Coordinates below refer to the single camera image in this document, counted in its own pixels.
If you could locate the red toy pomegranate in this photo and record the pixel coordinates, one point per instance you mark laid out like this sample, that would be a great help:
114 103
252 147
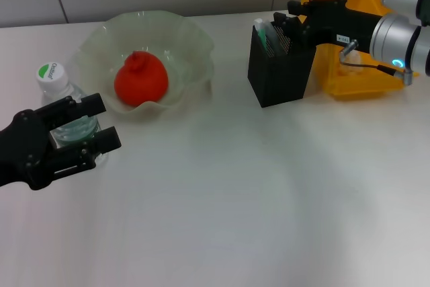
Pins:
141 78

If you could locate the grey marker pen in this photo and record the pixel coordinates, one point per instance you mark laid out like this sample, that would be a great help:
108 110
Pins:
276 40

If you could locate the green glass fruit bowl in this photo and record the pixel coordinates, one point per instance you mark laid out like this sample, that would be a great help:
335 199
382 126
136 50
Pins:
188 45

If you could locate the black mesh pen holder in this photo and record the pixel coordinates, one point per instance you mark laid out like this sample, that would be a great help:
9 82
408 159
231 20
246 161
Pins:
279 78

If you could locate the green pen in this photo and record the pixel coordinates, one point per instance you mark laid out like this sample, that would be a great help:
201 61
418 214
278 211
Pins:
260 33

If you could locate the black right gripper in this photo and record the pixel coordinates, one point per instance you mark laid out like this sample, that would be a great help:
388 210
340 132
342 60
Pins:
336 21

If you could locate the yellow plastic bin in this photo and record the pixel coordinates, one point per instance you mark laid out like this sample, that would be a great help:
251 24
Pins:
363 88

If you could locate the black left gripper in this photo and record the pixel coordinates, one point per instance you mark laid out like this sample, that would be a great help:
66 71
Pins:
27 152

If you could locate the clear green-label water bottle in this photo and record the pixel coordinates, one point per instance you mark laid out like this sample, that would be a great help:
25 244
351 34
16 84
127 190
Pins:
50 75

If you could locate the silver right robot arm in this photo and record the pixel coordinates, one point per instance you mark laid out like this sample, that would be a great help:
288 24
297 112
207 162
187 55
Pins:
396 35

